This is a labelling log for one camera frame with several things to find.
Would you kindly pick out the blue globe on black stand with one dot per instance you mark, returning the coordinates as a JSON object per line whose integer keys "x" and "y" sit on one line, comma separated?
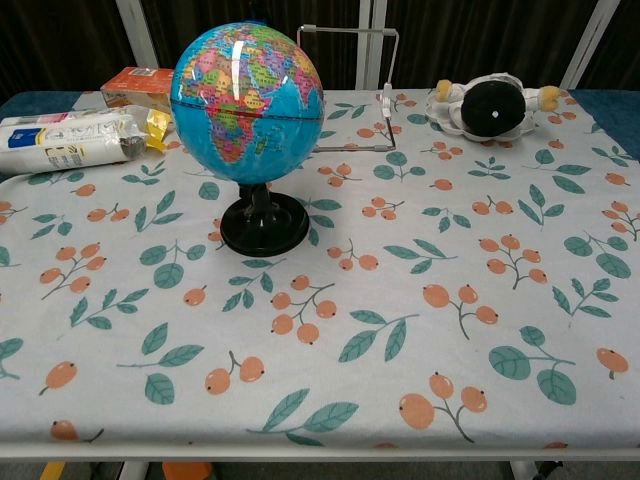
{"x": 250, "y": 125}

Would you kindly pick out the floral fruit print tablecloth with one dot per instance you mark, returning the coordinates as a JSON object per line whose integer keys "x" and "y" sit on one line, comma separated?
{"x": 350, "y": 310}

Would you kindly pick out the yellow foil packet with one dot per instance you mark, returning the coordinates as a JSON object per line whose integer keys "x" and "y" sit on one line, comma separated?
{"x": 157, "y": 125}

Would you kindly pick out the white black plush toy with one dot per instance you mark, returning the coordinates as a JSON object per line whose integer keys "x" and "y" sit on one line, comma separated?
{"x": 492, "y": 107}

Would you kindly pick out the orange cardboard snack box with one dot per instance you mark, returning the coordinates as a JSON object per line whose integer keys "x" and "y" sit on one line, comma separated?
{"x": 135, "y": 85}

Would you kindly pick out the dark brown pleated curtain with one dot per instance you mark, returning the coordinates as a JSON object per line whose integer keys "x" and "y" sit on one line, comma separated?
{"x": 475, "y": 35}

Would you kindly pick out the orange plastic object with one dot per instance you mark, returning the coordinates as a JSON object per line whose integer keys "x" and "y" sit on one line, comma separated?
{"x": 187, "y": 471}

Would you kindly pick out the white plastic snack package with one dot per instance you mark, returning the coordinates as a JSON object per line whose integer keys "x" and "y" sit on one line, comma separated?
{"x": 60, "y": 142}

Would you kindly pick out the white screen frame post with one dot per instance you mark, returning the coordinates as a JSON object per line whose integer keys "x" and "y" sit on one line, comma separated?
{"x": 590, "y": 40}
{"x": 371, "y": 45}
{"x": 137, "y": 30}

